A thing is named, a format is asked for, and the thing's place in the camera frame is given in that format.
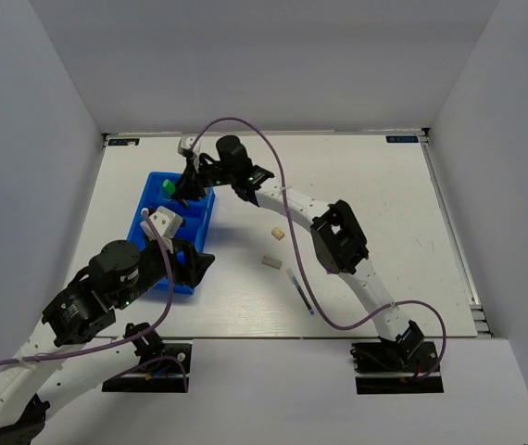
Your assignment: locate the green cap black highlighter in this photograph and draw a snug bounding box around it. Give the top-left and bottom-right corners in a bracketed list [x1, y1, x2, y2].
[159, 179, 175, 199]

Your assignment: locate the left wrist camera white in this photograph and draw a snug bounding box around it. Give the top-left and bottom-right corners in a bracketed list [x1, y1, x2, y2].
[148, 206, 183, 251]

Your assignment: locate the blue plastic compartment tray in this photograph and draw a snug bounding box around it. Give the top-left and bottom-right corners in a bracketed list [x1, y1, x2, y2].
[127, 172, 215, 294]

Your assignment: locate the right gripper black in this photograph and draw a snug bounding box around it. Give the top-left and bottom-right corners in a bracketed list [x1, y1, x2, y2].
[172, 155, 237, 202]

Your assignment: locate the left table corner label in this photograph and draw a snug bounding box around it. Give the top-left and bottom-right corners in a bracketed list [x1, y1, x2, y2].
[107, 138, 140, 146]

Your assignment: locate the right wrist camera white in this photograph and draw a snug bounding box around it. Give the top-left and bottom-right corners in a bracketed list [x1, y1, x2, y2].
[177, 134, 200, 159]

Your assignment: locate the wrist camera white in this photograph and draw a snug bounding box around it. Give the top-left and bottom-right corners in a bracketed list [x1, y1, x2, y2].
[148, 206, 183, 251]
[177, 134, 200, 159]

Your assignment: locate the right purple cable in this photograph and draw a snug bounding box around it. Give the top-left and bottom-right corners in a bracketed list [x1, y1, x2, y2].
[192, 115, 448, 381]

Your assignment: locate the blue ink pen refill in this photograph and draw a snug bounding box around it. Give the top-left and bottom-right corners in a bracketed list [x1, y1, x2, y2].
[286, 268, 315, 315]

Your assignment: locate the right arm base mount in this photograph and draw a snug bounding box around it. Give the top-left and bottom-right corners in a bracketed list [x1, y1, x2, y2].
[350, 341, 445, 396]

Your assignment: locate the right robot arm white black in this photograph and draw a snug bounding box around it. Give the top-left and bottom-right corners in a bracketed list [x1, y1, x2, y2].
[173, 135, 424, 370]

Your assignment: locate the table corner label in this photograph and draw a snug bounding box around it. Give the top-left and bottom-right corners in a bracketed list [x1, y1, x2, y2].
[107, 138, 140, 146]
[385, 135, 419, 144]

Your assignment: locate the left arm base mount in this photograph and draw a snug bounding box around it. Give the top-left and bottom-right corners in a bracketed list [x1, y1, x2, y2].
[101, 340, 193, 394]

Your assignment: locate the grey white eraser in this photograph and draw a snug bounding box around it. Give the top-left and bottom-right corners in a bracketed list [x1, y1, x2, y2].
[261, 256, 283, 270]

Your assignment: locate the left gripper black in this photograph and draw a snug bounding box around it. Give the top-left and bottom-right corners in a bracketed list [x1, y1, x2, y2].
[116, 234, 217, 308]

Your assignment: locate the right table corner label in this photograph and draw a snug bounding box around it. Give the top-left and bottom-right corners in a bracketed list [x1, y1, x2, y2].
[385, 135, 419, 144]

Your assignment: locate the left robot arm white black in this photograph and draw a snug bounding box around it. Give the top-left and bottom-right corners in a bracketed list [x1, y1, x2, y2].
[0, 237, 215, 444]

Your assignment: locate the small tan eraser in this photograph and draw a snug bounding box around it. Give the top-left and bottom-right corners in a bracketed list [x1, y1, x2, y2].
[271, 227, 285, 240]

